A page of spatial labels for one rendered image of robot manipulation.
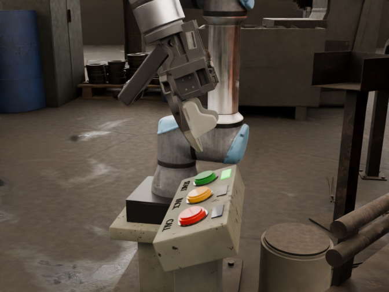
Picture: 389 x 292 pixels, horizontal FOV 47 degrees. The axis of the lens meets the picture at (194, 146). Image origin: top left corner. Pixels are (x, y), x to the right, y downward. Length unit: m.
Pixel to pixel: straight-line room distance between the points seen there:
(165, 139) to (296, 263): 0.65
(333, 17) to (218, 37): 3.11
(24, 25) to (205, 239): 3.73
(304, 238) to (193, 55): 0.35
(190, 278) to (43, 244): 1.22
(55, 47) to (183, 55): 3.66
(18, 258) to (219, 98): 1.02
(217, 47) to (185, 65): 0.48
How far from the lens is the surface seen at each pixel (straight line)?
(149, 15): 0.71
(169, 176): 1.29
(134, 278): 1.57
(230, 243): 0.61
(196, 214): 0.63
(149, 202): 1.26
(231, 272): 1.59
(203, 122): 0.73
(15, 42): 4.18
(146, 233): 1.26
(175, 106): 0.70
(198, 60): 0.70
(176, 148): 1.26
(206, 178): 0.76
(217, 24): 1.17
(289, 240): 0.77
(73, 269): 1.70
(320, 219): 2.04
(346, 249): 0.32
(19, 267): 1.77
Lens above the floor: 0.89
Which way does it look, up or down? 17 degrees down
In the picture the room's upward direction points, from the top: straight up
